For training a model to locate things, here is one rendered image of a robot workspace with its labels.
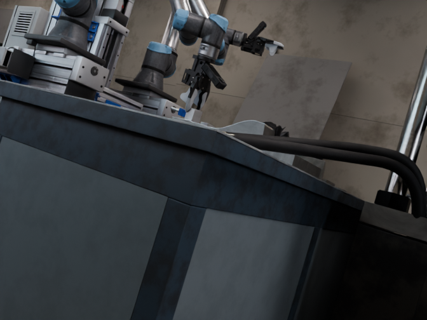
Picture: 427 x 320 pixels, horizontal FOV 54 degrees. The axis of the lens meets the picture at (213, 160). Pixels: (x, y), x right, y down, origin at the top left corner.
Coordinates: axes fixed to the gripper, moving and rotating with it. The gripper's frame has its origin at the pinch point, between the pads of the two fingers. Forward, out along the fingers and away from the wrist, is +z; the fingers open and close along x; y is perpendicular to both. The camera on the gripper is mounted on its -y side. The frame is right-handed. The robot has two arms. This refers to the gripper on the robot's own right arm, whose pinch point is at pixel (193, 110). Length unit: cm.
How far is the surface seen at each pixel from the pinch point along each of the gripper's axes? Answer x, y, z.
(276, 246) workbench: 32, -62, 20
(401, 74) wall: -332, 20, -86
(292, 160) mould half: 8.7, -48.1, 2.2
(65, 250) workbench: 73, -38, 28
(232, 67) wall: -323, 216, -43
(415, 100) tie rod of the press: -7, -70, -26
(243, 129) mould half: 8.1, -28.0, -0.9
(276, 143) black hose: 37, -55, -3
